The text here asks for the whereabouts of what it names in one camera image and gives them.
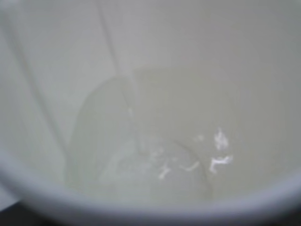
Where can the white paper cup green logo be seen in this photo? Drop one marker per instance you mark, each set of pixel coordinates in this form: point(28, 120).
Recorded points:
point(152, 112)

